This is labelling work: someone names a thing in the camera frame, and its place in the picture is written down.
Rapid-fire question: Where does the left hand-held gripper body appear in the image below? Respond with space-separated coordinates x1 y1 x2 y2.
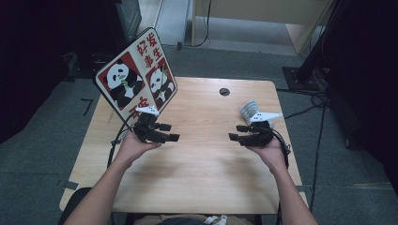
133 105 165 144

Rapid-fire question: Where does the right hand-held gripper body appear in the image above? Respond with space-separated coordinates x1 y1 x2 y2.
238 112 283 148

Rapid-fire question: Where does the grey striped cloth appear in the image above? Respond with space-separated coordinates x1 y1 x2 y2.
239 98 276 129

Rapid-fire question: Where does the panda print board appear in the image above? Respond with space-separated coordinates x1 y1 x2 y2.
94 27 178 127

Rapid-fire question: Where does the person's right hand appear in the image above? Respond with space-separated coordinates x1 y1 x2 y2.
245 136 289 176

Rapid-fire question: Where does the person's left hand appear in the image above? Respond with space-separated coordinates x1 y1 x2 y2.
112 131 162 172

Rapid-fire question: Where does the black metal stand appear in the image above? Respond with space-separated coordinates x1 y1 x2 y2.
282 0 355 92

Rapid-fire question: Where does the person's dark clothing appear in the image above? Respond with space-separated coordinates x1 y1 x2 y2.
156 217 207 225

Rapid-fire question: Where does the black stand base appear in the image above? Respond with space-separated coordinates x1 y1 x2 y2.
64 51 109 79

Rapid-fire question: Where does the black chair armrest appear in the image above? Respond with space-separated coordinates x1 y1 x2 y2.
57 187 93 225

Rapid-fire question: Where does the black computer case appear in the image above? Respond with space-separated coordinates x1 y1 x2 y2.
106 0 143 53

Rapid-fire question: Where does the light wooden cabinet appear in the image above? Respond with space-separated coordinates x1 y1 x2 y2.
191 0 332 55

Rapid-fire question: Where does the dark curtain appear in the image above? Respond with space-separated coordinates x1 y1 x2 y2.
325 0 398 188
0 0 109 144

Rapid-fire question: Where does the right hand-held gripper cable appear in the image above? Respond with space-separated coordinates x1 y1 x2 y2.
271 128 292 170

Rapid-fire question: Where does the hand-held gripper cable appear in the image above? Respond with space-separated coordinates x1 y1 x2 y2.
106 112 139 169
271 128 292 170

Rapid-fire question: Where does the left hand-held gripper cable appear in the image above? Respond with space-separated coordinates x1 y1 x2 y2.
106 112 139 169

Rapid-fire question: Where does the white strap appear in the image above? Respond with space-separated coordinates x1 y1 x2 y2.
203 215 228 225

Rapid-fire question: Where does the black looped floor cable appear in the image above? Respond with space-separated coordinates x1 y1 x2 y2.
91 52 111 64

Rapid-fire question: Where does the black hanging cable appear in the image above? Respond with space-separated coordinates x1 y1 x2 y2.
176 0 213 51

